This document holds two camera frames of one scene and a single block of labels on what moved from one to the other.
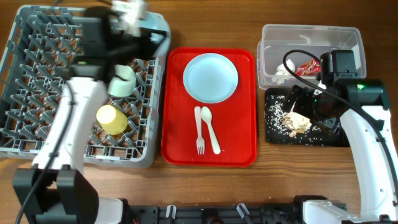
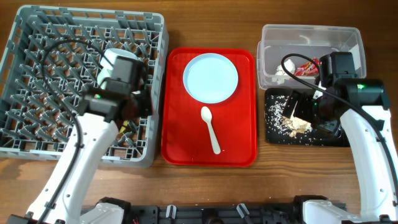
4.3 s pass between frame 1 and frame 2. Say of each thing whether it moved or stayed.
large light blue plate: stayed
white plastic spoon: stayed
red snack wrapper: stayed
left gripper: moved
